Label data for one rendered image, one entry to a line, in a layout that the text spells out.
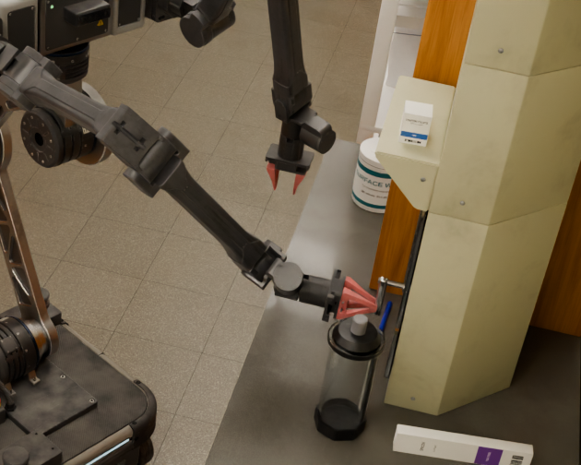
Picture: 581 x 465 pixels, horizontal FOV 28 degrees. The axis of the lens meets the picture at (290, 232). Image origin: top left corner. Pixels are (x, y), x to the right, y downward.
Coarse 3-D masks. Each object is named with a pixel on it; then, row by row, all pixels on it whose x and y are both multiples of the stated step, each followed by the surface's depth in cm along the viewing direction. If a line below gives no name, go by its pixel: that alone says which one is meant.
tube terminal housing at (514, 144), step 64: (448, 128) 198; (512, 128) 196; (576, 128) 206; (448, 192) 205; (512, 192) 205; (448, 256) 212; (512, 256) 217; (448, 320) 220; (512, 320) 229; (448, 384) 229
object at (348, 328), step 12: (348, 324) 216; (360, 324) 212; (372, 324) 217; (336, 336) 214; (348, 336) 213; (360, 336) 214; (372, 336) 214; (348, 348) 212; (360, 348) 212; (372, 348) 213
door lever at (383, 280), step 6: (378, 282) 225; (384, 282) 224; (390, 282) 224; (396, 282) 224; (402, 282) 224; (378, 288) 225; (384, 288) 225; (402, 288) 224; (378, 294) 226; (384, 294) 226; (378, 300) 227; (378, 306) 228; (378, 312) 228
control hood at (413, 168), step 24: (408, 96) 223; (432, 96) 224; (432, 120) 216; (384, 144) 206; (408, 144) 207; (432, 144) 208; (408, 168) 204; (432, 168) 203; (408, 192) 207; (432, 192) 206
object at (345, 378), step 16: (384, 336) 217; (336, 352) 213; (352, 352) 212; (368, 352) 212; (336, 368) 216; (352, 368) 214; (368, 368) 215; (336, 384) 217; (352, 384) 216; (368, 384) 218; (320, 400) 224; (336, 400) 219; (352, 400) 219; (320, 416) 225; (336, 416) 221; (352, 416) 221
